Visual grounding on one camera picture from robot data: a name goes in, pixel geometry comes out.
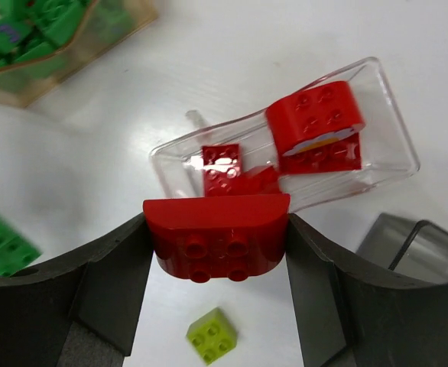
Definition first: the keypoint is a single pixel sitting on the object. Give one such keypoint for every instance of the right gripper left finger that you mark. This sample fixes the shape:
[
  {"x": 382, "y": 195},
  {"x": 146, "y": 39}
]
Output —
[{"x": 81, "y": 308}]

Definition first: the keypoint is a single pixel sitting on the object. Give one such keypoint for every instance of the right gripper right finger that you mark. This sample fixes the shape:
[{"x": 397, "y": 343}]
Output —
[{"x": 351, "y": 312}]

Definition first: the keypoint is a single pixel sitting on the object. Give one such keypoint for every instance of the grey transparent container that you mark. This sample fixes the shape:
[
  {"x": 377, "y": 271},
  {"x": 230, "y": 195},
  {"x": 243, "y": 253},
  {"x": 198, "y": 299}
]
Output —
[{"x": 415, "y": 249}]

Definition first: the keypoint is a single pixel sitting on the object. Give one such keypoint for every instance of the dark green lego attached red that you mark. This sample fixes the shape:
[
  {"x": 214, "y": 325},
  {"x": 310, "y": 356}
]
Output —
[{"x": 16, "y": 252}]

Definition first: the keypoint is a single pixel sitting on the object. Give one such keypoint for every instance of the lime lego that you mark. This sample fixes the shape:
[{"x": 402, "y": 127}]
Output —
[{"x": 212, "y": 336}]

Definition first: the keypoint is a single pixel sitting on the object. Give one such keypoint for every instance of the red lego pair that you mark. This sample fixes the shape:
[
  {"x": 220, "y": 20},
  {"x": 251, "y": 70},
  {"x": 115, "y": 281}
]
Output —
[{"x": 234, "y": 237}]

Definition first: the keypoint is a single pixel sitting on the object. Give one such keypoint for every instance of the red lego long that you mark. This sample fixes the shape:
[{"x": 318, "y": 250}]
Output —
[{"x": 344, "y": 155}]

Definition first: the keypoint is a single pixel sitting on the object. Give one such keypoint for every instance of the orange transparent container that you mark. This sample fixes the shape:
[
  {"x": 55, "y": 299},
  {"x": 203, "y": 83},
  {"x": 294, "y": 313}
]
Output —
[{"x": 39, "y": 65}]

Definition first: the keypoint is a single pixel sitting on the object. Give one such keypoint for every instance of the dark green lego top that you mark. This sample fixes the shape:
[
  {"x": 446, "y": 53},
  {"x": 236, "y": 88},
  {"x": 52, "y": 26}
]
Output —
[{"x": 12, "y": 34}]

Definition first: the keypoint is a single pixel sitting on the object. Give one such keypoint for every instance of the dark green lego square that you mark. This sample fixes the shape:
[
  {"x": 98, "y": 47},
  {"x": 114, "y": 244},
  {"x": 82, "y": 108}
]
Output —
[{"x": 58, "y": 19}]

